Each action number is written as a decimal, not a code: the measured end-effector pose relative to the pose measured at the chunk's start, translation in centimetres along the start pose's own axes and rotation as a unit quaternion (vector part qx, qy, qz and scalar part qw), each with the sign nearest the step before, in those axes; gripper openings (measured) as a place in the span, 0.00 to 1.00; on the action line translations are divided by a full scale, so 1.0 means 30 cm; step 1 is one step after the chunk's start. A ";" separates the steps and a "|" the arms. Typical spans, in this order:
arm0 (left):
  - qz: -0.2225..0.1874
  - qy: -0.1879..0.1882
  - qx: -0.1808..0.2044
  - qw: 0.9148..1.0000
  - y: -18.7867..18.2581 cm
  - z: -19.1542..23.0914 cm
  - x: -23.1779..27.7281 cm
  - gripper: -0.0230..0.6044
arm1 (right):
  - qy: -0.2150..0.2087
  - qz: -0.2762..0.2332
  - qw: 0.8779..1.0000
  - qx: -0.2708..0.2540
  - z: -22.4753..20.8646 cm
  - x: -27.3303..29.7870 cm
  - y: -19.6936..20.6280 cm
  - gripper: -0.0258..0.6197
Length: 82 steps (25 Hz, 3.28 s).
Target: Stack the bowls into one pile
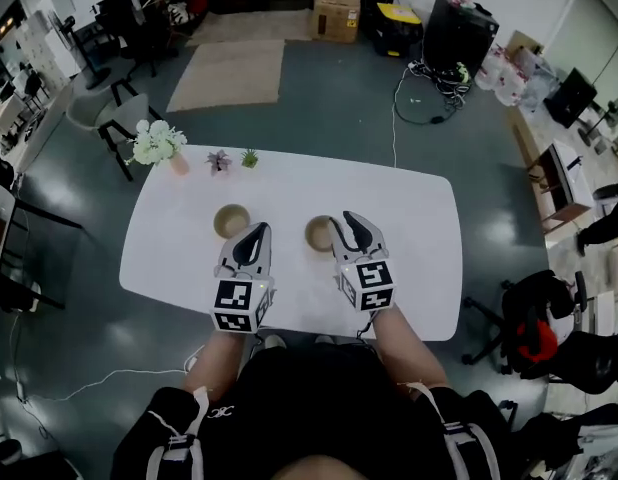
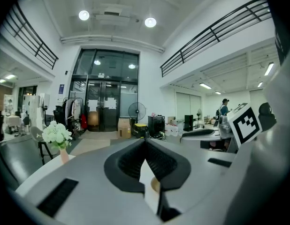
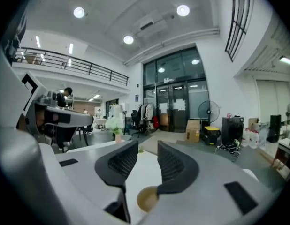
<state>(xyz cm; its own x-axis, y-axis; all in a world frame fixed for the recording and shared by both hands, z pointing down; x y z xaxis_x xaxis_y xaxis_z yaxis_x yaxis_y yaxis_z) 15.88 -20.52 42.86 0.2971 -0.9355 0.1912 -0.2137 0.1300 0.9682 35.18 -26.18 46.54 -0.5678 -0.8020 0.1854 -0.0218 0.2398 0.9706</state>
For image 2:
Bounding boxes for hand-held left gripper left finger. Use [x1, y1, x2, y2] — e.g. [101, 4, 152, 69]
[16, 138, 160, 225]

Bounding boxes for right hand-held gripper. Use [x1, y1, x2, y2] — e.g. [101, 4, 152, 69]
[180, 103, 262, 153]

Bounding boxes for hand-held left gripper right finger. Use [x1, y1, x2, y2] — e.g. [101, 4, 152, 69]
[146, 138, 237, 224]

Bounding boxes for tan bowl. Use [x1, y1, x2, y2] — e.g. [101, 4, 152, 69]
[150, 176, 161, 194]

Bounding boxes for black cabinet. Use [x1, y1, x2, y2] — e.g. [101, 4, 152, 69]
[183, 114, 194, 132]

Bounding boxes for grey standing fan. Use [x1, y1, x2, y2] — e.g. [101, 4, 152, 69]
[196, 108, 204, 128]

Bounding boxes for group of white plastic jugs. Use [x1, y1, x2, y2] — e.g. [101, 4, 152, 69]
[165, 120, 184, 136]

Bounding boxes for light beige floor mat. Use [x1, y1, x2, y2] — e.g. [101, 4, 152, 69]
[69, 138, 112, 157]

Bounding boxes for dark beige floor mat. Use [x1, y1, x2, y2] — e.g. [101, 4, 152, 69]
[78, 130, 119, 140]

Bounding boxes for brown cardboard box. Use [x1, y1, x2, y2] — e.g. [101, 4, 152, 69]
[117, 117, 132, 140]

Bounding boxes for yellow and black toolbox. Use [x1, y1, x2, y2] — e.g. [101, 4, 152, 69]
[132, 122, 148, 140]

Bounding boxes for black framed glass door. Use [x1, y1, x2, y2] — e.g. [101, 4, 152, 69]
[69, 48, 140, 133]

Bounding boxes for black standing fan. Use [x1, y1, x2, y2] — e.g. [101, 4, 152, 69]
[41, 99, 49, 126]
[127, 101, 147, 128]

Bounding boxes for white flowers in pink vase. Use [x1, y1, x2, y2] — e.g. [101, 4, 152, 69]
[36, 120, 73, 165]

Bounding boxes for black balcony railing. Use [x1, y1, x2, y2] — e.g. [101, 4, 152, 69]
[1, 1, 59, 70]
[160, 0, 273, 78]

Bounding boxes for clothes rack with garments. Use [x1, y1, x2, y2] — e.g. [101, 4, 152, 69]
[62, 96, 87, 137]

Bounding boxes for grey chair with black legs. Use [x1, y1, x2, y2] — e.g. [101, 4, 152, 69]
[29, 126, 54, 166]

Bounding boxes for table with beige cloth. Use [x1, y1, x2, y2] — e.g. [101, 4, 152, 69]
[3, 114, 23, 135]

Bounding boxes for white ceiling pipes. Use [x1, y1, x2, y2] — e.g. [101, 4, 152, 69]
[60, 35, 165, 54]

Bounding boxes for white ceiling air conditioner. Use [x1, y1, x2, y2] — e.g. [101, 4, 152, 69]
[94, 4, 133, 24]

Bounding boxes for round ceiling light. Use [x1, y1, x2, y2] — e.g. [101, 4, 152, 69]
[78, 10, 90, 21]

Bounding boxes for black fisheye camera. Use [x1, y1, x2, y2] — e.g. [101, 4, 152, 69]
[258, 102, 277, 133]

